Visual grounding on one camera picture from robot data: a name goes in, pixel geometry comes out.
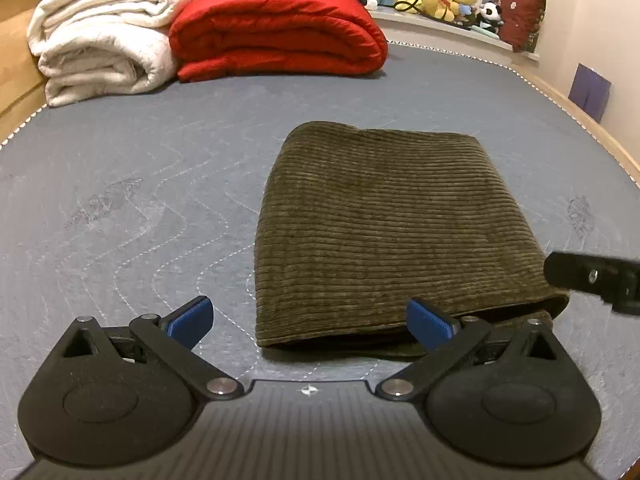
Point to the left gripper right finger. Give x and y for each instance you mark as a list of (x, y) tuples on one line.
[(505, 397)]

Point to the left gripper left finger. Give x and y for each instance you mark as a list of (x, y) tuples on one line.
[(111, 396)]

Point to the brown corduroy pants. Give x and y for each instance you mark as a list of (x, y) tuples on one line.
[(357, 222)]

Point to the purple folder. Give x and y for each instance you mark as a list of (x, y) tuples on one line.
[(590, 92)]

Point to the panda plush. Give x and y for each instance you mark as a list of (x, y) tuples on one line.
[(489, 17)]

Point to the yellow plush toys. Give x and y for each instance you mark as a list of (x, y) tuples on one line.
[(447, 11)]

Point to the white folded blanket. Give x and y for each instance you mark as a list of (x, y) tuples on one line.
[(90, 48)]

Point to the red folded comforter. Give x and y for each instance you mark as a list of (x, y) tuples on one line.
[(219, 38)]

